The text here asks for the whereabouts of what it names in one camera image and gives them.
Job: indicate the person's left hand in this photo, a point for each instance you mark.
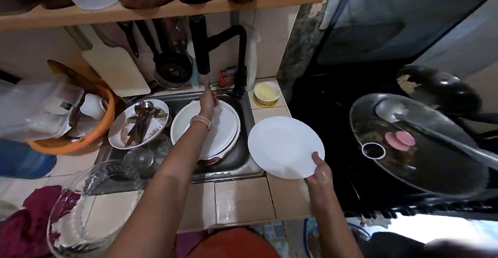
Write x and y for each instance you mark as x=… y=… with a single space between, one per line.
x=207 y=106

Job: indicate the person's right hand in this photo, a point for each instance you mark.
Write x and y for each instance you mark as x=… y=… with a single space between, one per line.
x=322 y=175

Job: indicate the person's left fingers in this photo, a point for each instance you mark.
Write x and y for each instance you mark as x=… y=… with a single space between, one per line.
x=214 y=98

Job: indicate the person's right thumb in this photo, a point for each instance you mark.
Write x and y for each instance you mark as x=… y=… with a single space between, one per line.
x=318 y=160

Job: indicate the white round plate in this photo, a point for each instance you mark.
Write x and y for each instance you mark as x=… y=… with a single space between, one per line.
x=284 y=145

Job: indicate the person's right forearm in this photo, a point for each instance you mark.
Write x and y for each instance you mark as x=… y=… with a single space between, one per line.
x=335 y=223

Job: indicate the person's left forearm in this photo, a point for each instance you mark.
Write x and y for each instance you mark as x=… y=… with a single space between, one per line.
x=171 y=184

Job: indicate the red packet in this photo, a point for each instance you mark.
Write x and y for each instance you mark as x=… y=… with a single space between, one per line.
x=227 y=76

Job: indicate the white plate with inner rim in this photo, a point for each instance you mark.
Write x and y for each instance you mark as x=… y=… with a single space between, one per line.
x=225 y=125

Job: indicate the light blue tube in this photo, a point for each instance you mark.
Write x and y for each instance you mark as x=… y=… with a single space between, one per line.
x=194 y=75

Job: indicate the black gas stove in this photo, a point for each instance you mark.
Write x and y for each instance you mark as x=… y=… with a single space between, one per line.
x=330 y=122

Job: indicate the large cream round plate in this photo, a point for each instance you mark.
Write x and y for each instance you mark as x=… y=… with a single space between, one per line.
x=181 y=124

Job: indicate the black faucet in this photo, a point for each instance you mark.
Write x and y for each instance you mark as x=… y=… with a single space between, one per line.
x=200 y=48

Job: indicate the yellow white plastic tub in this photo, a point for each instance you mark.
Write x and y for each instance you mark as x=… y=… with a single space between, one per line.
x=267 y=94

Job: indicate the black ladle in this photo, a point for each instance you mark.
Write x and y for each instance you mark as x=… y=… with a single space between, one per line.
x=171 y=63

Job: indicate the white rimmed dark cup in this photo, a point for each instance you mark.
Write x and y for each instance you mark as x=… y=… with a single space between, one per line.
x=373 y=151

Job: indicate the white upright pipe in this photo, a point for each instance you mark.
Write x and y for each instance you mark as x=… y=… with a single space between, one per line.
x=252 y=55

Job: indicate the stainless steel sink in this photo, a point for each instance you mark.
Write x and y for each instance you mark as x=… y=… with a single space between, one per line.
x=247 y=168

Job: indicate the clear drinking glass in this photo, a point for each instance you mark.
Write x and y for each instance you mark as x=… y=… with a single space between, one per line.
x=159 y=146
x=139 y=159

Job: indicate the pink round sponge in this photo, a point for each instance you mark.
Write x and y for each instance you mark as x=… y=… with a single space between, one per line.
x=395 y=143
x=405 y=138

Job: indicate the pile of metal cutlery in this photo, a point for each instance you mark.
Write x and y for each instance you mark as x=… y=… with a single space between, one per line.
x=140 y=125

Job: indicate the blue rimmed basin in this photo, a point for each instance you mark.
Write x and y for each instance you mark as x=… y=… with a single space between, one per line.
x=307 y=246

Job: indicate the white cutting board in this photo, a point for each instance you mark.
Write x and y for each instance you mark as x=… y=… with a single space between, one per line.
x=116 y=71

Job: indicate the white oval bowl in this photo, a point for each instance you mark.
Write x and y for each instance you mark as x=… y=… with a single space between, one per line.
x=116 y=131

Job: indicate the wooden shelf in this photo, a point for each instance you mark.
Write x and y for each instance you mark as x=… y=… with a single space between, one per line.
x=155 y=10

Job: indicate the person's body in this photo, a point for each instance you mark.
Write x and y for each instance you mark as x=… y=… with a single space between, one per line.
x=234 y=244

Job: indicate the large metal wok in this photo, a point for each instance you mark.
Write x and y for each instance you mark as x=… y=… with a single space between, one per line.
x=439 y=168

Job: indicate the metal ladle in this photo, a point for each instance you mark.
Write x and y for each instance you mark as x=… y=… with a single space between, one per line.
x=439 y=132

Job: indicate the black frying pan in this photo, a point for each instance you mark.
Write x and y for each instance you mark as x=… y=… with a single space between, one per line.
x=447 y=90

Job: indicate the orange plastic basin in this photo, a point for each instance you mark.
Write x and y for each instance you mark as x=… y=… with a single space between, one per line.
x=74 y=145

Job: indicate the brown wooden paddle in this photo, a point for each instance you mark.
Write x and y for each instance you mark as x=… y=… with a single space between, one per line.
x=66 y=71

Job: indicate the light patterned hanging cloth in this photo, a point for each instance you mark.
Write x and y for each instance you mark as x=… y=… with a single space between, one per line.
x=335 y=3

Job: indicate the clear glass scalloped bowl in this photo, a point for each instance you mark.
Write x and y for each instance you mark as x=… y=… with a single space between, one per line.
x=77 y=207

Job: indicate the clear plastic bag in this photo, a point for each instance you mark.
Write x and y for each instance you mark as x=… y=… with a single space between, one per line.
x=31 y=106

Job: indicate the blue plastic container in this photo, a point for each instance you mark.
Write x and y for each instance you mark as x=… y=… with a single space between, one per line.
x=27 y=160

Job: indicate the maroon cloth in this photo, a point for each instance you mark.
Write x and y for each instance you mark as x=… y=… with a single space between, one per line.
x=23 y=227

